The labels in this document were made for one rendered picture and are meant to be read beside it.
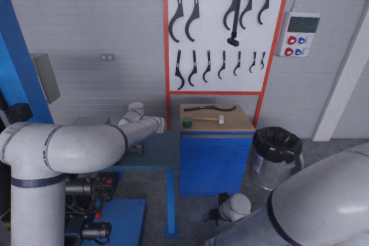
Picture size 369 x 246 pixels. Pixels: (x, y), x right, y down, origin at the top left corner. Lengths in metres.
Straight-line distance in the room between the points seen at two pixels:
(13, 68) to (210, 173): 1.84
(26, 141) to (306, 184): 0.58
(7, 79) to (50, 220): 1.08
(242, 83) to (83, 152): 2.68
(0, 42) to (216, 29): 2.13
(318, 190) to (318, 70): 3.17
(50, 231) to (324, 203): 0.60
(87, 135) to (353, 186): 0.51
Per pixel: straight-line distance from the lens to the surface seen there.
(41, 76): 1.98
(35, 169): 0.58
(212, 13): 2.72
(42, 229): 0.64
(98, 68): 3.03
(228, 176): 2.27
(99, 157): 0.51
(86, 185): 1.33
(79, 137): 0.51
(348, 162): 0.39
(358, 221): 0.38
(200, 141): 1.90
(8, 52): 1.48
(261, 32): 2.90
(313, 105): 3.71
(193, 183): 2.29
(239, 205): 0.88
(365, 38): 3.65
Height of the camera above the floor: 1.90
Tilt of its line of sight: 30 degrees down
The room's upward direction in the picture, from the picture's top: 1 degrees clockwise
